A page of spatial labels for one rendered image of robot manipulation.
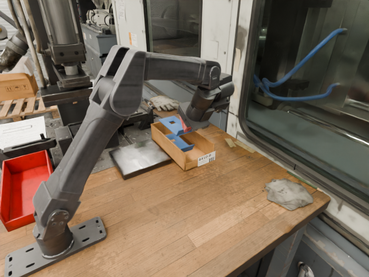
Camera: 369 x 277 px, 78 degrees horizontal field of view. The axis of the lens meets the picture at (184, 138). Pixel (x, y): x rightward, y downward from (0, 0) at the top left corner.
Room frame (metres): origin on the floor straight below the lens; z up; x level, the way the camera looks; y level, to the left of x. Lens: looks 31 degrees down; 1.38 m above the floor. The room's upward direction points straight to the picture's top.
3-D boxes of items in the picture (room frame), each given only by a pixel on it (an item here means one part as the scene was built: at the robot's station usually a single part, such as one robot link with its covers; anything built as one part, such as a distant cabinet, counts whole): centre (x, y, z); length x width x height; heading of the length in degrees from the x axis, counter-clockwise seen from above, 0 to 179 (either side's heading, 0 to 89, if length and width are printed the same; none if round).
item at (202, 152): (0.73, 0.01, 0.93); 0.25 x 0.13 x 0.08; 32
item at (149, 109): (0.90, 0.17, 0.95); 0.06 x 0.03 x 0.09; 122
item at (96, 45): (6.27, 2.21, 0.49); 5.51 x 1.02 x 0.97; 29
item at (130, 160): (0.66, 0.16, 0.91); 0.17 x 0.16 x 0.02; 122
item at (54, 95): (0.79, 0.41, 1.22); 0.26 x 0.18 x 0.30; 32
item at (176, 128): (0.75, 0.03, 1.00); 0.15 x 0.07 x 0.03; 32
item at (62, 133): (0.74, 0.36, 0.98); 0.20 x 0.10 x 0.01; 122
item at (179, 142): (0.75, 0.03, 0.92); 0.15 x 0.07 x 0.03; 31
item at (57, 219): (0.33, 0.28, 1.00); 0.09 x 0.06 x 0.06; 41
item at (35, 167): (0.49, 0.44, 0.93); 0.25 x 0.12 x 0.06; 32
